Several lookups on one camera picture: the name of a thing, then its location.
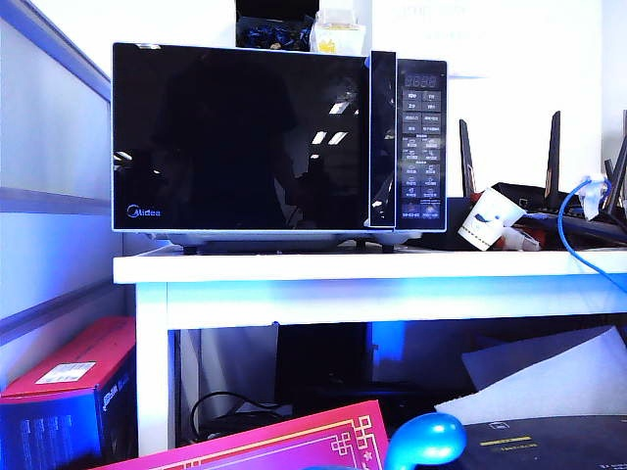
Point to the black box under table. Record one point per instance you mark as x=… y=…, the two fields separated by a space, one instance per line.
x=318 y=362

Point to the glossy blue rounded object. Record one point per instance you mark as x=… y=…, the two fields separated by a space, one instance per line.
x=431 y=438

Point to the black glass microwave door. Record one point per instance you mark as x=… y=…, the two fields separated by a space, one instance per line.
x=235 y=137

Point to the white paper cup blue print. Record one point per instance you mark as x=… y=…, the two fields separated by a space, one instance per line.
x=482 y=220

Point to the red and white small packet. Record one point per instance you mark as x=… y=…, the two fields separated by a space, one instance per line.
x=521 y=240

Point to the grey partition frame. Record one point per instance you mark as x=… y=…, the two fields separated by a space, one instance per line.
x=49 y=200

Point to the red and blue cardboard box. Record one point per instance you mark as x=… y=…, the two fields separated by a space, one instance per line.
x=59 y=372

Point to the pink gift box gold pattern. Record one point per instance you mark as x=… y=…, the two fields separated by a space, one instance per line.
x=274 y=445

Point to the black router with antennas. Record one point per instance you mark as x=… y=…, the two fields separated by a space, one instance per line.
x=529 y=196

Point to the black shredder with yellow label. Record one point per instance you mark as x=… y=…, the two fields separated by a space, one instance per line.
x=539 y=445

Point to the white paper sheet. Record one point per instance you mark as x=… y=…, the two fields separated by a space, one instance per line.
x=548 y=377

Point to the clear bag of blue candies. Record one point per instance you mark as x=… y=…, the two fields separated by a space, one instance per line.
x=269 y=34

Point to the black Midea microwave oven body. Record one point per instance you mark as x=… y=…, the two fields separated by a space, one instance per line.
x=423 y=147

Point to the white snack box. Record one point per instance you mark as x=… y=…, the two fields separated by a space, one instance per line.
x=338 y=34

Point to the white table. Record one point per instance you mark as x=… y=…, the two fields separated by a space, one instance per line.
x=343 y=267

